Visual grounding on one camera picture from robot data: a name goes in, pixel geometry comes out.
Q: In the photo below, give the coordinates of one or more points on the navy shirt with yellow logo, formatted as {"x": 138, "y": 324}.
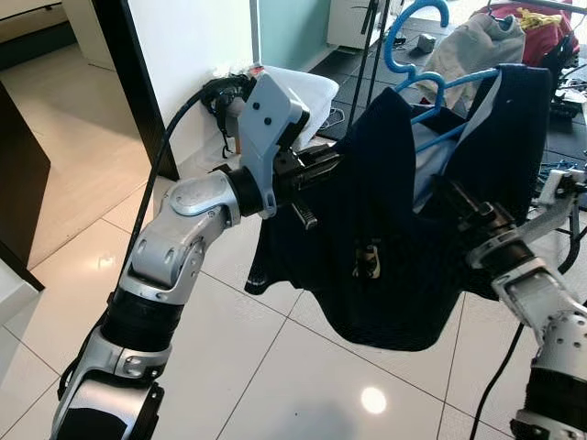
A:
{"x": 385, "y": 312}

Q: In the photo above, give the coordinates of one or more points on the blue plastic hanger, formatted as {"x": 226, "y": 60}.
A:
{"x": 388, "y": 41}

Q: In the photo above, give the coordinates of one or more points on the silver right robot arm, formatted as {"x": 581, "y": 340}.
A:
{"x": 541, "y": 312}

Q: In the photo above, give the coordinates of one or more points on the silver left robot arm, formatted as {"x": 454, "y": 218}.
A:
{"x": 170, "y": 247}

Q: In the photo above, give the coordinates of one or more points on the light grey ottoman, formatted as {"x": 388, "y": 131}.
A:
{"x": 312, "y": 96}

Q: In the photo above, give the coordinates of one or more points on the clear plastic package red label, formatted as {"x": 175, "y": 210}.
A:
{"x": 243, "y": 70}

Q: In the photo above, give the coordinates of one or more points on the white cabinet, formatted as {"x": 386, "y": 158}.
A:
{"x": 344, "y": 23}

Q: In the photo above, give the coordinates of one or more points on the pale grey hanging shirt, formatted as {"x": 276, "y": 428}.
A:
{"x": 477, "y": 46}

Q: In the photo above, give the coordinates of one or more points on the red garment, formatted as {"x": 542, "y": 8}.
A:
{"x": 541, "y": 44}

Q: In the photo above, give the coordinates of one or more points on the dark wooden furniture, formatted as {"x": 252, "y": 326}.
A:
{"x": 18, "y": 183}

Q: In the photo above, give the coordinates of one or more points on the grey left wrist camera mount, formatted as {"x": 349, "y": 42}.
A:
{"x": 266, "y": 119}

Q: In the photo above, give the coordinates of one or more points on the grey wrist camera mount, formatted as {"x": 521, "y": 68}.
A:
{"x": 555, "y": 197}
{"x": 266, "y": 119}

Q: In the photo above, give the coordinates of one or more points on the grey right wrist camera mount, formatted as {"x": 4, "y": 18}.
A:
{"x": 555, "y": 197}

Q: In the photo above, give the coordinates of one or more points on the black door frame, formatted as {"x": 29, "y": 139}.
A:
{"x": 128, "y": 73}

